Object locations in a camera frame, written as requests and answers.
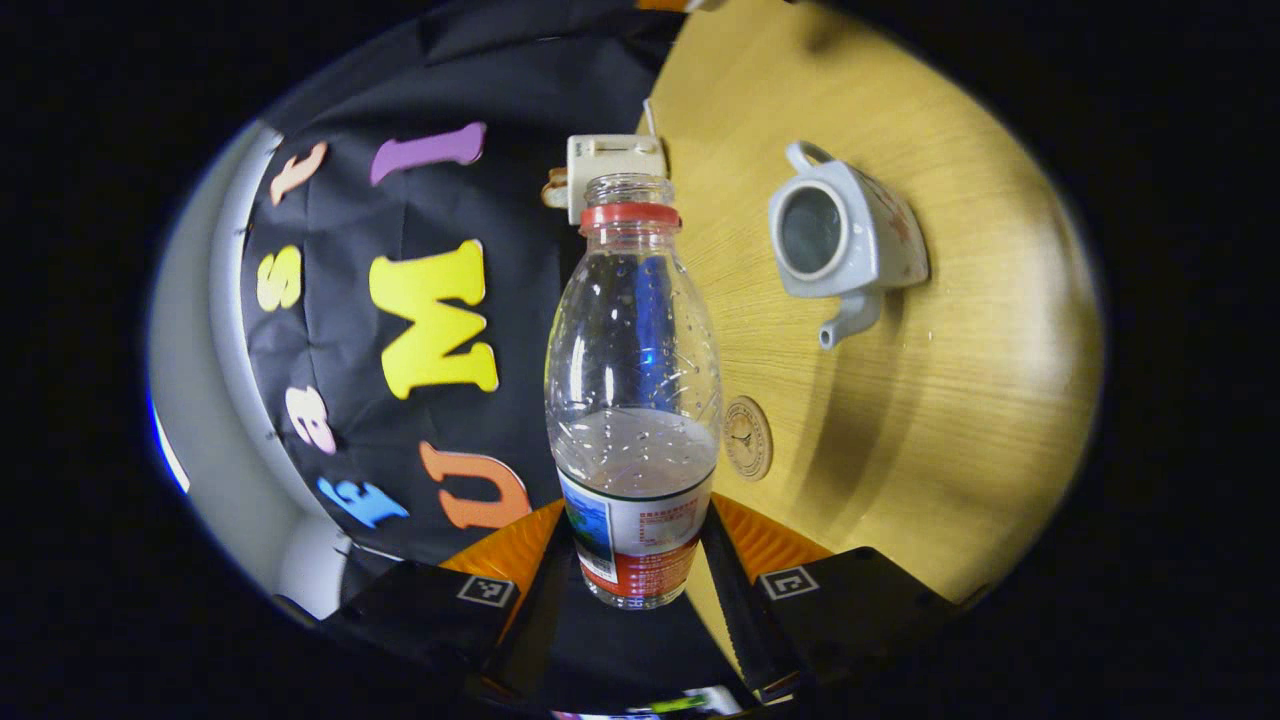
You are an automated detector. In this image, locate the white ceramic teacup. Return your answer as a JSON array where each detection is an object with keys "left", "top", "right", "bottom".
[{"left": 768, "top": 140, "right": 929, "bottom": 351}]

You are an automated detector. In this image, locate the white toaster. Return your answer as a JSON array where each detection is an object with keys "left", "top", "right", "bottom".
[{"left": 567, "top": 133, "right": 668, "bottom": 226}]

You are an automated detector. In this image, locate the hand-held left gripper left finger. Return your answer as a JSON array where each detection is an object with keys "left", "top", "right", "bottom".
[{"left": 318, "top": 497, "right": 579, "bottom": 707}]

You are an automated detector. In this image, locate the round wooden coaster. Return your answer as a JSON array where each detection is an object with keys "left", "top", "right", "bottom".
[{"left": 722, "top": 395, "right": 773, "bottom": 482}]

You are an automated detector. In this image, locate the clear plastic water bottle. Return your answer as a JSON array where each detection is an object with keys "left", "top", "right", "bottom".
[{"left": 545, "top": 173, "right": 723, "bottom": 609}]

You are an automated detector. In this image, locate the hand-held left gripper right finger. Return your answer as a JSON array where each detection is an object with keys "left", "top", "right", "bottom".
[{"left": 698, "top": 492, "right": 963, "bottom": 707}]

